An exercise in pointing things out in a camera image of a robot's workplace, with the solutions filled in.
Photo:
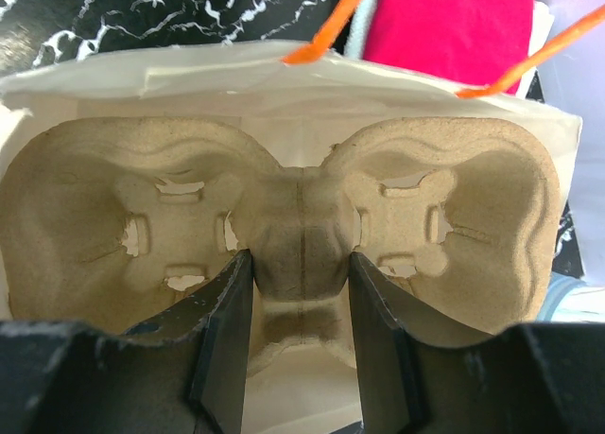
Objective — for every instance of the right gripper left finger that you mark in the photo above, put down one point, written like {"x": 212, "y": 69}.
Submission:
{"x": 216, "y": 320}

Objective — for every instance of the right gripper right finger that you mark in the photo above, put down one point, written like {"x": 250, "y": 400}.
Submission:
{"x": 389, "y": 374}

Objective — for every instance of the cardboard cup carrier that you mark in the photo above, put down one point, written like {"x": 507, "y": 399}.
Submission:
{"x": 113, "y": 220}

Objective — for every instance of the paper takeout bag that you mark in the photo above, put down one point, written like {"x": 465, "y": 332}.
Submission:
{"x": 68, "y": 376}

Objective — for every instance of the red folded cloth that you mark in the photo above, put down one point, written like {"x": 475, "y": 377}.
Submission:
{"x": 468, "y": 41}

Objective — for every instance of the stack of napkins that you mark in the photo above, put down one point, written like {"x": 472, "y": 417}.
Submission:
{"x": 516, "y": 79}

